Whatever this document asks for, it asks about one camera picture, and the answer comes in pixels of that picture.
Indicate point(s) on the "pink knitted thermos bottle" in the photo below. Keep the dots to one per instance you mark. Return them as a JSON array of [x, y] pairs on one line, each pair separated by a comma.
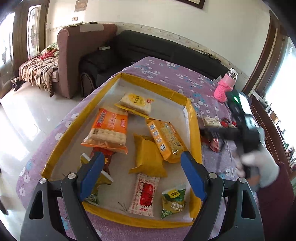
[[226, 84]]

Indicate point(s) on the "yellow cardboard tray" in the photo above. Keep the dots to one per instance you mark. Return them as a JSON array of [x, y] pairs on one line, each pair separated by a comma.
[[167, 105]]

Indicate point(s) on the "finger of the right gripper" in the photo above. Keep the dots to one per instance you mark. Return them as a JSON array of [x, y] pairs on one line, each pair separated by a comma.
[[222, 133]]

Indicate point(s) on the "white gloved right hand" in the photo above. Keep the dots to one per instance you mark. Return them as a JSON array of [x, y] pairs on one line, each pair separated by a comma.
[[261, 159]]

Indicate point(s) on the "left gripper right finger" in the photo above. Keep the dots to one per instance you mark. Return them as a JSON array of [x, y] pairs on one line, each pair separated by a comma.
[[241, 220]]

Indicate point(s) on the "yellow green text packet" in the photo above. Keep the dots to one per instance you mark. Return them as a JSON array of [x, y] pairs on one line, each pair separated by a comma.
[[104, 179]]

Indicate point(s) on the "orange soda cracker pack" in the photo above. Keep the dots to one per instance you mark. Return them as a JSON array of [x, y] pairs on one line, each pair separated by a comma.
[[109, 130]]

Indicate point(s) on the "patterned sofa blanket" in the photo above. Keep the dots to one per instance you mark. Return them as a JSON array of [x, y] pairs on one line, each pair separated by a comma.
[[38, 70]]

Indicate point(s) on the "plain yellow snack pack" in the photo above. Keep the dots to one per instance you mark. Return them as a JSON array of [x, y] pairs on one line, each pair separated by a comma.
[[148, 159]]

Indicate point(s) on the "maroon armchair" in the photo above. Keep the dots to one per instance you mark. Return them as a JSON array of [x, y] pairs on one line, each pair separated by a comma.
[[74, 42]]

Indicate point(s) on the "black sofa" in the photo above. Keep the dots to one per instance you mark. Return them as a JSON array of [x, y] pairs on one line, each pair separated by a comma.
[[129, 47]]

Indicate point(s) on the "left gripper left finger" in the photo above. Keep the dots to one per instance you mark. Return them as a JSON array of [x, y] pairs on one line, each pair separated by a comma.
[[43, 219]]

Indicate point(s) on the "small beige cracker packet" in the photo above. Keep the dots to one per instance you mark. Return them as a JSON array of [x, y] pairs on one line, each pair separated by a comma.
[[211, 122]]

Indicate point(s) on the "yellow biscuit pack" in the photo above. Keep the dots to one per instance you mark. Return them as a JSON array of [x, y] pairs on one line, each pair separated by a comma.
[[167, 139]]

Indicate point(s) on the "yellow label cracker pack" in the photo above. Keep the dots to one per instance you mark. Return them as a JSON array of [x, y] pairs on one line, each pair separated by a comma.
[[136, 104]]

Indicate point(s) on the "green pea snack packet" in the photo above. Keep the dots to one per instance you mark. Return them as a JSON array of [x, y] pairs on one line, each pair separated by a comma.
[[173, 200]]

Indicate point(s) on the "framed painting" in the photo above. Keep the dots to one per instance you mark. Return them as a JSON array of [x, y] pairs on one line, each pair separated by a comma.
[[196, 3]]

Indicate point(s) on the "dark red jujube snack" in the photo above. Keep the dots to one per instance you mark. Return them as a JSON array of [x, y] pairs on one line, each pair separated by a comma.
[[107, 157]]

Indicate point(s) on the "red white snack packet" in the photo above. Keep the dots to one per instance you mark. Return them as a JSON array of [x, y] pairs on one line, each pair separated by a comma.
[[143, 197]]

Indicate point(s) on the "small red candy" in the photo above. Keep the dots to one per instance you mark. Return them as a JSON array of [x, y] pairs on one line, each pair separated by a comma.
[[227, 123]]

